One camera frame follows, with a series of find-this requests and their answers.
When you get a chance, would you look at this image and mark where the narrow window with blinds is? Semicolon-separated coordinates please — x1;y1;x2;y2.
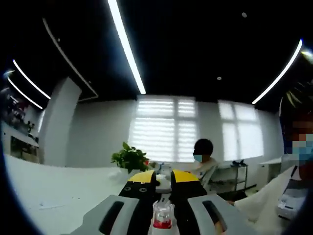
218;99;265;162

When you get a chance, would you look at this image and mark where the white bottle red band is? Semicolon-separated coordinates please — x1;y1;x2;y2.
151;198;176;235

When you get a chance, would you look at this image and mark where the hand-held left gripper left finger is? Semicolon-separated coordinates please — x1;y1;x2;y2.
72;170;157;235

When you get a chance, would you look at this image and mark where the potted green plant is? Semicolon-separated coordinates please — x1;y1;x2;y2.
111;141;150;174

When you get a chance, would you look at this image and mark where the wide window with blinds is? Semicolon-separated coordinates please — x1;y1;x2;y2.
128;96;198;164

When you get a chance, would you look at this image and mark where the long ceiling strip light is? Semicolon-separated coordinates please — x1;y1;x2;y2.
107;0;147;95

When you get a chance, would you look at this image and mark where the metal wire rack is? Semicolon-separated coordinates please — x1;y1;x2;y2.
229;160;249;192

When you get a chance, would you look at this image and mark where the short ceiling strip light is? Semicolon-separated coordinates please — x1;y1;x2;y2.
251;39;304;105

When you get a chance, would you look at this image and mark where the person's left hand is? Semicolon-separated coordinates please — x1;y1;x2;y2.
214;218;228;234

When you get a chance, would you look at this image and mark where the operator with blue mask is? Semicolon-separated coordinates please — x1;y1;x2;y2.
233;165;313;231

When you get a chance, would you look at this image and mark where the curved ceiling strip light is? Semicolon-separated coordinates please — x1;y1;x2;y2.
12;59;51;100
7;76;44;110

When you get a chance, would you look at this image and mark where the grey chest-worn device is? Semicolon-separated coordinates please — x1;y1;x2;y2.
277;178;313;220

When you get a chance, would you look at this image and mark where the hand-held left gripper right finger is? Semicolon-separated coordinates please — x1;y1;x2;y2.
170;170;256;235

